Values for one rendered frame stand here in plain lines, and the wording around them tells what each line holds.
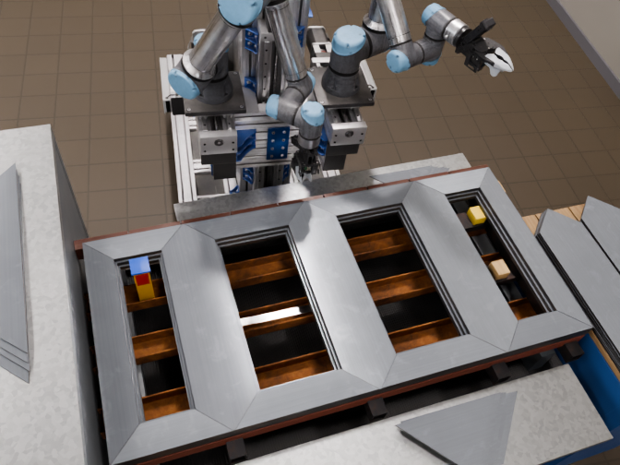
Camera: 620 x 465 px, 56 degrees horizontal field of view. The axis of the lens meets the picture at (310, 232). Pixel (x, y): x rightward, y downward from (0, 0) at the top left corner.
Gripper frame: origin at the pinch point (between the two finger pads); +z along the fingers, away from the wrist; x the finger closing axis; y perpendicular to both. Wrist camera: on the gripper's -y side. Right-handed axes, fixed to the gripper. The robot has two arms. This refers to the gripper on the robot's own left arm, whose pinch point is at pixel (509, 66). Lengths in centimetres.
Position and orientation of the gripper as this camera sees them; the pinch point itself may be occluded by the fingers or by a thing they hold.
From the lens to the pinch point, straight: 192.8
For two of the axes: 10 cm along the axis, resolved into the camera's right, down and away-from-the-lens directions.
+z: 6.0, 6.8, -4.2
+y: 0.0, 5.3, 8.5
